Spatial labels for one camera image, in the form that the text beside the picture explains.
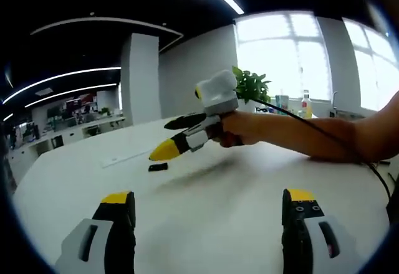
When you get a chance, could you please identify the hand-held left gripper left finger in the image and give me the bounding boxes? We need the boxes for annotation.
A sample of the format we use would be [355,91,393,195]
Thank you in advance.
[54,190,137,274]

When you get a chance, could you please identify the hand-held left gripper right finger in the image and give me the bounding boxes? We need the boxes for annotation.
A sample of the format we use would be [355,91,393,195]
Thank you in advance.
[281,188,359,274]

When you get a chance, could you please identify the person's right hand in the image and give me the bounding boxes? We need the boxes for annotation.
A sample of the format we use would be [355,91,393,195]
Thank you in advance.
[218,110,266,148]

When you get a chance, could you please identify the green leafy plant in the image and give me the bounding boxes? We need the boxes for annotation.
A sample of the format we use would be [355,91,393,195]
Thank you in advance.
[232,65,272,104]

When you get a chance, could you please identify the white power strip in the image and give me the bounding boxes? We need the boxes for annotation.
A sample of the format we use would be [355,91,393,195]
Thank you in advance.
[100,151,154,168]

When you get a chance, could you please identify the large bright window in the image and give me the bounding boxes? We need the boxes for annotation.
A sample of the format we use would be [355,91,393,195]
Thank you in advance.
[342,17,399,112]
[233,11,332,102]

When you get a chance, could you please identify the bottles on windowsill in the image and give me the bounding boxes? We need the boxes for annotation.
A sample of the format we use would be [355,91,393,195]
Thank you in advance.
[300,89,313,120]

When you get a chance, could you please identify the white office cabinet row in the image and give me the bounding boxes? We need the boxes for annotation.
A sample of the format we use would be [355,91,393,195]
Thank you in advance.
[8,116,127,177]

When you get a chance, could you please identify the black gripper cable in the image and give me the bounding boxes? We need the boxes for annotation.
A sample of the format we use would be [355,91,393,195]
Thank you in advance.
[236,94,393,208]

